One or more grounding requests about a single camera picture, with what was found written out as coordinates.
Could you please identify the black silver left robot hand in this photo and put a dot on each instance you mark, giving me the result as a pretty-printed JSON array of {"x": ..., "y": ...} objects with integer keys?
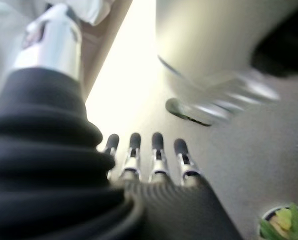
[{"x": 176, "y": 207}]

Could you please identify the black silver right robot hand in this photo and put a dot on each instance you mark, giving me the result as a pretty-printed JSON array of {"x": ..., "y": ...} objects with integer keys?
[{"x": 226, "y": 100}]

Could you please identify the green potted plant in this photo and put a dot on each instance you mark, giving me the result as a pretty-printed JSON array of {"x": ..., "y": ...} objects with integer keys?
[{"x": 289, "y": 222}]

